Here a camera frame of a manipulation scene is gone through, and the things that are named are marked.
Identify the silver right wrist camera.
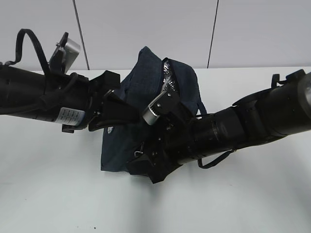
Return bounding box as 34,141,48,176
142,91,180,126

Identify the metal zipper pull with ring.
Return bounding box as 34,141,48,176
134,142,144,157

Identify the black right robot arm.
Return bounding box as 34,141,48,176
126,69,311,183

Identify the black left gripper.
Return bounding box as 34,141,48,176
83,70,140,132

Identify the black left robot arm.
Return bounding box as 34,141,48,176
0,66,140,133

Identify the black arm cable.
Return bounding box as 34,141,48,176
3,28,81,107
197,148,238,169

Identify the dark blue fabric bag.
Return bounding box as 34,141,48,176
101,46,206,172

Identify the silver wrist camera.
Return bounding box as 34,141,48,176
142,91,180,126
49,32,81,74

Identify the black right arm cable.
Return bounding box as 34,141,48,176
197,148,238,169

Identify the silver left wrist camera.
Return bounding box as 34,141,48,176
49,32,81,74

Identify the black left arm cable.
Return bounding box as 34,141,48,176
3,28,81,107

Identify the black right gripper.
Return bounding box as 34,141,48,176
127,99,197,184

